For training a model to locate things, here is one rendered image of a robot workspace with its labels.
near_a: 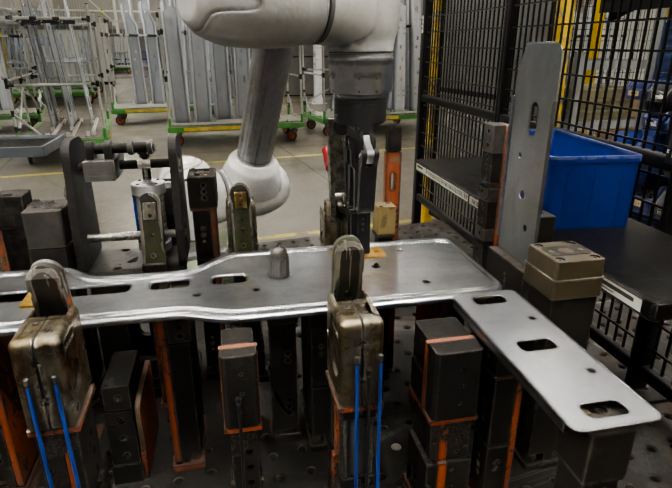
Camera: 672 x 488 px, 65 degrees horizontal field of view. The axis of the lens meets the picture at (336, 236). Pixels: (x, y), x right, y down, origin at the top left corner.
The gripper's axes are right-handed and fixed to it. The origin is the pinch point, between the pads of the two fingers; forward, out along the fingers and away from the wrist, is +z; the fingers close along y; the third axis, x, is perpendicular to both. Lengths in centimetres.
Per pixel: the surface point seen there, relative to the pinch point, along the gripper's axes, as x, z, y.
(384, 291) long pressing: 1.7, 6.5, 9.0
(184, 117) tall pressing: -76, 69, -696
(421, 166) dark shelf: 32, 4, -59
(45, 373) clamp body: -39.9, 5.9, 21.9
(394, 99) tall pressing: 248, 58, -759
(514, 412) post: 16.7, 20.0, 22.1
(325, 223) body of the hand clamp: -2.7, 3.3, -13.6
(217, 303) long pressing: -21.9, 6.5, 8.0
